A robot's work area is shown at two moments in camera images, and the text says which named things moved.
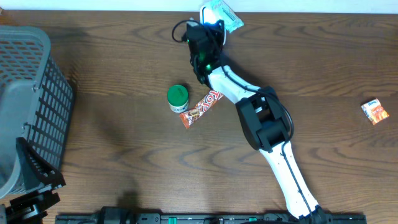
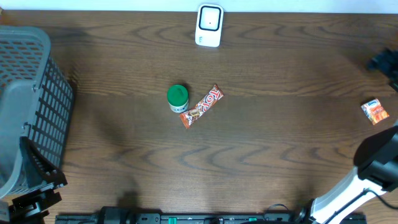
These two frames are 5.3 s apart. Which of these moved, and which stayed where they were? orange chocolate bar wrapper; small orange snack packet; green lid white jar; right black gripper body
Moved: right black gripper body
Stayed: orange chocolate bar wrapper; small orange snack packet; green lid white jar
